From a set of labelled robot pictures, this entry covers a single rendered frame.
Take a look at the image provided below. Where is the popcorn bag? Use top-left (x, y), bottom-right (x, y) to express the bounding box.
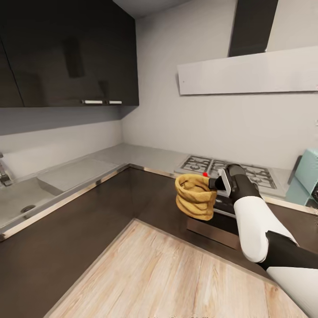
top-left (175, 174), bottom-right (218, 220)

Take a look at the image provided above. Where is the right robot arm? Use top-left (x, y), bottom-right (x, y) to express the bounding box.
top-left (209, 164), bottom-right (318, 318)

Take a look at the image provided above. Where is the microwave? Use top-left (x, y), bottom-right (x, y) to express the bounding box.
top-left (295, 148), bottom-right (318, 203)

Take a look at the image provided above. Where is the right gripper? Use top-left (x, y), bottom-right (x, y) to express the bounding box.
top-left (209, 178), bottom-right (226, 190)

